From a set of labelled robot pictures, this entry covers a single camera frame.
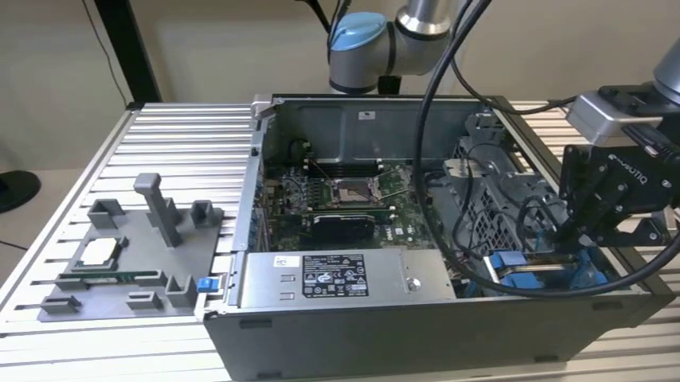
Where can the silver CPU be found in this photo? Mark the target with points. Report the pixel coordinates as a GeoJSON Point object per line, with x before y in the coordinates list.
{"type": "Point", "coordinates": [98, 252]}

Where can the green RAM stick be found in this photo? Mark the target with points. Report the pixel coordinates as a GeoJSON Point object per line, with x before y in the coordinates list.
{"type": "Point", "coordinates": [106, 275]}

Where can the green motherboard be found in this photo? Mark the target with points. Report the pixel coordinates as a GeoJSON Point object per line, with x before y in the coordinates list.
{"type": "Point", "coordinates": [403, 227]}

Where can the black open PC case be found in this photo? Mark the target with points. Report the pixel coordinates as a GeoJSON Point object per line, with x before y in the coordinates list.
{"type": "Point", "coordinates": [371, 338]}

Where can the grey metal disk bay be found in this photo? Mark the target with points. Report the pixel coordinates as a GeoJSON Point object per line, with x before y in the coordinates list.
{"type": "Point", "coordinates": [489, 223]}

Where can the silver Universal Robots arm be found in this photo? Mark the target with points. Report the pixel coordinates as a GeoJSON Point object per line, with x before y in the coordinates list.
{"type": "Point", "coordinates": [366, 59]}

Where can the silver power supply unit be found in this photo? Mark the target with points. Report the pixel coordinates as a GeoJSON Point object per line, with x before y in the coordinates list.
{"type": "Point", "coordinates": [266, 286]}

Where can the grey parts rack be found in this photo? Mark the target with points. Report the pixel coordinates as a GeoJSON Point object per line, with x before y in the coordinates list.
{"type": "Point", "coordinates": [132, 238]}

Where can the CPU socket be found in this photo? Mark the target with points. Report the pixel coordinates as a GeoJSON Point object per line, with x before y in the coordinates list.
{"type": "Point", "coordinates": [350, 193]}

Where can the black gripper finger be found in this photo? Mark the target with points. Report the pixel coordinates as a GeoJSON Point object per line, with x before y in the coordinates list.
{"type": "Point", "coordinates": [643, 231]}
{"type": "Point", "coordinates": [581, 191]}

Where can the black RAM slot row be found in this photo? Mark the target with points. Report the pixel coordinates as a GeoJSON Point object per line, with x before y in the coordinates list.
{"type": "Point", "coordinates": [345, 169]}

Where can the black round stand base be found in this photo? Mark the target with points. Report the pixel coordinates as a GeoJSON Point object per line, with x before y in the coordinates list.
{"type": "Point", "coordinates": [19, 191]}

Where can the empty blue disk carrier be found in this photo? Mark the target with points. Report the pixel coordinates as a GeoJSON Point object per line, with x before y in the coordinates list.
{"type": "Point", "coordinates": [522, 281]}

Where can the hard disk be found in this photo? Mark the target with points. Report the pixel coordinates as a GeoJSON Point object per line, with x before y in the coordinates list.
{"type": "Point", "coordinates": [509, 262]}

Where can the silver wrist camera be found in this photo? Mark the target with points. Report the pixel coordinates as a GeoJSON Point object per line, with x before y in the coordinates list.
{"type": "Point", "coordinates": [595, 115]}

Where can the black graphics card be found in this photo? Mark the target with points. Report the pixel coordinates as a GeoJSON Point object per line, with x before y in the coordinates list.
{"type": "Point", "coordinates": [339, 231]}

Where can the black metal frame post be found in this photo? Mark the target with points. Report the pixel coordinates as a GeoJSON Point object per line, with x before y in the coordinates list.
{"type": "Point", "coordinates": [127, 51]}

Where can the blue case latch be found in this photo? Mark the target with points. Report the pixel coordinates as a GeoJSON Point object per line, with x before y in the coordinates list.
{"type": "Point", "coordinates": [207, 285]}

